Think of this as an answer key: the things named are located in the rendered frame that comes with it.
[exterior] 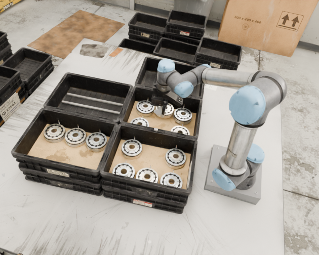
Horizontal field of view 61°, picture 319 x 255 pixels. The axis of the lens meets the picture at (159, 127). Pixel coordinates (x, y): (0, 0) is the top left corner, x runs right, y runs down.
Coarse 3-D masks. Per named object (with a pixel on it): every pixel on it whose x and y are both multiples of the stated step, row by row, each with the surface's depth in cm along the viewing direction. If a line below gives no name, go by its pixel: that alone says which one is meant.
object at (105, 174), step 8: (136, 128) 133; (144, 128) 134; (176, 136) 133; (112, 144) 125; (104, 160) 119; (192, 160) 124; (192, 168) 121; (104, 176) 115; (112, 176) 114; (120, 176) 115; (192, 176) 118; (136, 184) 115; (144, 184) 114; (152, 184) 115; (160, 184) 114; (192, 184) 115; (176, 192) 114; (184, 192) 113
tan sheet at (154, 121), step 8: (136, 104) 158; (136, 112) 154; (128, 120) 149; (152, 120) 151; (160, 120) 152; (168, 120) 152; (192, 120) 154; (160, 128) 148; (168, 128) 148; (192, 128) 150
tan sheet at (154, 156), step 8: (120, 144) 138; (120, 152) 135; (144, 152) 136; (152, 152) 137; (160, 152) 137; (120, 160) 132; (128, 160) 132; (136, 160) 133; (144, 160) 133; (152, 160) 133; (160, 160) 134; (112, 168) 128; (136, 168) 130; (152, 168) 130; (160, 168) 131; (168, 168) 131; (184, 168) 132; (160, 176) 128; (184, 176) 129; (184, 184) 126
